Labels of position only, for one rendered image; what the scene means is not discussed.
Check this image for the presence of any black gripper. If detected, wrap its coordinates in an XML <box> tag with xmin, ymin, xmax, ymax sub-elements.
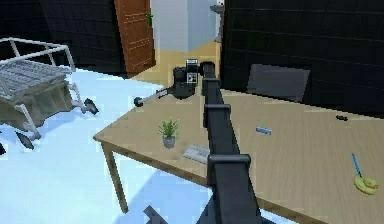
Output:
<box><xmin>133</xmin><ymin>66</ymin><xmax>197</xmax><ymax>108</ymax></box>

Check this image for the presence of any green houseplant in grey pot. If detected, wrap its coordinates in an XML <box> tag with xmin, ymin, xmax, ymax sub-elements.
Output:
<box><xmin>157</xmin><ymin>116</ymin><xmax>180</xmax><ymax>150</ymax></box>

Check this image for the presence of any brown wooden room door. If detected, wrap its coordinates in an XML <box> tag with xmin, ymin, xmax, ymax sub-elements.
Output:
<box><xmin>113</xmin><ymin>0</ymin><xmax>157</xmax><ymax>78</ymax></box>

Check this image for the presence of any light wooden table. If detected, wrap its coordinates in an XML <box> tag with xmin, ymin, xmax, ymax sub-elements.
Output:
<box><xmin>92</xmin><ymin>87</ymin><xmax>384</xmax><ymax>224</ymax></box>

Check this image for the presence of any dark grey laptop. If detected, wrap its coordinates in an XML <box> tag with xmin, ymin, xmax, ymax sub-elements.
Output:
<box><xmin>246</xmin><ymin>63</ymin><xmax>311</xmax><ymax>103</ymax></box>

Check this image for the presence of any blue pen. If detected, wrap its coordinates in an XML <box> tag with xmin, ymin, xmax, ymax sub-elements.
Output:
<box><xmin>351</xmin><ymin>152</ymin><xmax>363</xmax><ymax>178</ymax></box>

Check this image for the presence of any yellow rubber duck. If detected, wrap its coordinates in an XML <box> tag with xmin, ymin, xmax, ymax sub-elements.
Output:
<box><xmin>353</xmin><ymin>175</ymin><xmax>379</xmax><ymax>196</ymax></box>

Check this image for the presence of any white metal frame chair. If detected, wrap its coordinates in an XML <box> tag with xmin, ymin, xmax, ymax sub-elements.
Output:
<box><xmin>0</xmin><ymin>37</ymin><xmax>100</xmax><ymax>151</ymax></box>

